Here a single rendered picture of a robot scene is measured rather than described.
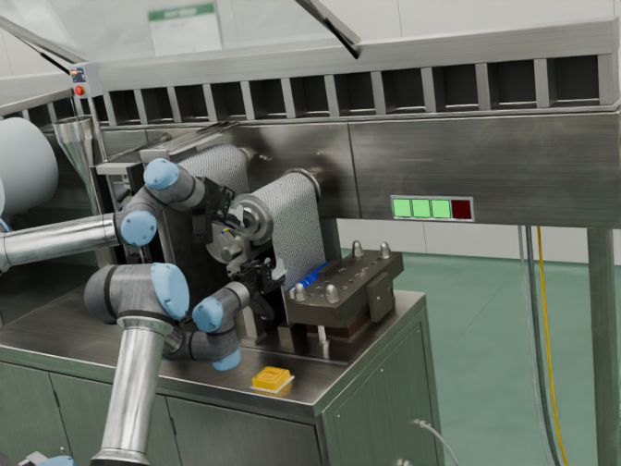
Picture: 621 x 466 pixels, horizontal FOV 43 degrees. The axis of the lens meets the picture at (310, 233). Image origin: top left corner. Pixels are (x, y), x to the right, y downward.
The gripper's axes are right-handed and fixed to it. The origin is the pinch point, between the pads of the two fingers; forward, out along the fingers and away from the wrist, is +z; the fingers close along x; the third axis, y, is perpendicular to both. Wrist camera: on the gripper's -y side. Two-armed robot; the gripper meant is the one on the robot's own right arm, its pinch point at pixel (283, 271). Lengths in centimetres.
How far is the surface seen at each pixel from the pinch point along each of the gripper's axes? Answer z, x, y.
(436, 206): 29.4, -34.8, 10.1
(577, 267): 262, -10, -106
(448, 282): 235, 58, -109
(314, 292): 1.0, -8.7, -6.1
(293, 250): 6.2, -0.2, 4.0
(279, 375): -25.9, -12.8, -16.6
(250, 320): -7.1, 8.8, -12.6
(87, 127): 6, 71, 42
